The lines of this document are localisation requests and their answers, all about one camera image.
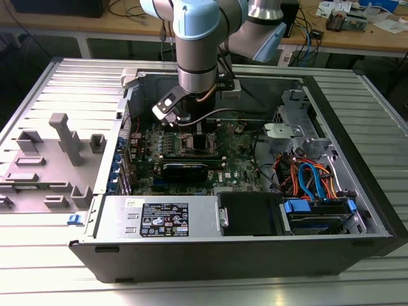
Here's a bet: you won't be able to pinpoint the blue network cable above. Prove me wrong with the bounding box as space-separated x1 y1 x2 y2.
304 27 316 63

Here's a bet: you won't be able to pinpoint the blue wire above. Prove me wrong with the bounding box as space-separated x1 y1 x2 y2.
298 161 331 202

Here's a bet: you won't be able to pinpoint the black tower box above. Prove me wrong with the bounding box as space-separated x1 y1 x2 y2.
282 0 301 38

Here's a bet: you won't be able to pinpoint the green motherboard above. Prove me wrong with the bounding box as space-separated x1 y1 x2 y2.
129 122 267 196

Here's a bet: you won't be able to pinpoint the grey parts rack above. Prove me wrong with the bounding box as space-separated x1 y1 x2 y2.
0 113 108 215

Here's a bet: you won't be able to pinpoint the black box on desk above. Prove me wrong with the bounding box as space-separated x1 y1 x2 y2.
11 0 108 19

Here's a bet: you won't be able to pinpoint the black cable bundle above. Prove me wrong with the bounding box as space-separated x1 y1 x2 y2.
251 129 284 194

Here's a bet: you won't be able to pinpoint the CPU socket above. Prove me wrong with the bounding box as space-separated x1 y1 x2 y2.
180 131 221 154

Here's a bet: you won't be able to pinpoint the wooden desk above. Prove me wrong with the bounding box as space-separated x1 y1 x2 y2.
0 0 408 60

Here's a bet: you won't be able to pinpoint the black desk cable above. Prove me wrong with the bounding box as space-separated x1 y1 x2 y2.
108 0 152 27

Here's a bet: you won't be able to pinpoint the silver power supply unit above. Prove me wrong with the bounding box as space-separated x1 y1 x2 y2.
94 194 223 240

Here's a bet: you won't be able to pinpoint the hard disk in blue carrier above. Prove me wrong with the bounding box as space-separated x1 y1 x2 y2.
279 197 357 236

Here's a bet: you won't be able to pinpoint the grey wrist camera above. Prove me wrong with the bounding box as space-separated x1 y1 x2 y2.
221 78 242 102

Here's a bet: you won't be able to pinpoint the red wire bundle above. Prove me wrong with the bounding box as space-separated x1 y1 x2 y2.
273 152 293 189

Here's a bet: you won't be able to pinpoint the perforated metal drive cage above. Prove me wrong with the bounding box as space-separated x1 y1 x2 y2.
272 89 321 141

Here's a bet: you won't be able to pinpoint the black camera cable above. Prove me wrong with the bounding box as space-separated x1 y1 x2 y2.
177 107 244 128

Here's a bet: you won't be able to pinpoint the black PC case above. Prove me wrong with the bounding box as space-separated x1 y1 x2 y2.
68 57 408 284

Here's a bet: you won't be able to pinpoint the grey metal device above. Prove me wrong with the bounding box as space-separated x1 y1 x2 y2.
345 11 369 32

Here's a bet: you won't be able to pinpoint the grey corner bracket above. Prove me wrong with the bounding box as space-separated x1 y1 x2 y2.
120 68 142 89

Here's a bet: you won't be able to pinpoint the orange wire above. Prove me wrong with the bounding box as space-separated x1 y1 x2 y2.
320 164 340 200
285 159 309 197

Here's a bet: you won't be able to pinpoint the black graphics card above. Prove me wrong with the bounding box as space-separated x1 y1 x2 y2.
161 163 210 184

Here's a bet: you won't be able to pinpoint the white paper sheets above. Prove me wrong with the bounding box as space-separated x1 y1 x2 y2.
372 17 408 35

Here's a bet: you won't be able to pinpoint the white printed leaflet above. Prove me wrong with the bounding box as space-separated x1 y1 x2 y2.
316 1 335 17

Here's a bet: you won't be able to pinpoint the brown wrist cable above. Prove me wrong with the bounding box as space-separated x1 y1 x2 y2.
196 83 219 104

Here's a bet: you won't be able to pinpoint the metal heat sink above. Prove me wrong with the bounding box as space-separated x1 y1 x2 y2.
325 8 347 32

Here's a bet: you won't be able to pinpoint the blue cardboard box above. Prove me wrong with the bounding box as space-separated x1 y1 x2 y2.
358 0 401 15

